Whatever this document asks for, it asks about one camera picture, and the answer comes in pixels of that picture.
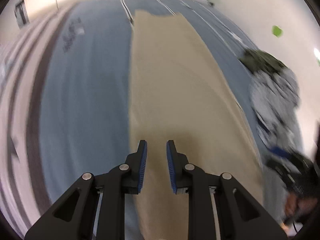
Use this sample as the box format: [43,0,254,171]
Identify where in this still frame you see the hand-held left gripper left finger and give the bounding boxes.
[24,140,148,240]

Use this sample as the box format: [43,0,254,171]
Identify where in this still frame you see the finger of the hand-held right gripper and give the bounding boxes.
[267,145,292,161]

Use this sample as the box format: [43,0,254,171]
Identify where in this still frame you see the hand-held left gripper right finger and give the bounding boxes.
[166,140,288,240]

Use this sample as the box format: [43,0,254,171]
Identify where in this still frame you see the khaki pants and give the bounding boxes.
[129,9,264,240]

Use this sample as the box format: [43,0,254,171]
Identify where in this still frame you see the pile of grey clothes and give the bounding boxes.
[249,67,300,145]

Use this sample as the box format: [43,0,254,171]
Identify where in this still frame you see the person's right hand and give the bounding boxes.
[285,194,313,218]

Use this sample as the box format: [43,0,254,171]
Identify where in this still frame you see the dark green garment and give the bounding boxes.
[239,49,288,74]

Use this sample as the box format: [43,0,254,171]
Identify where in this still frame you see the bed with blue sheet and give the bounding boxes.
[0,0,304,240]

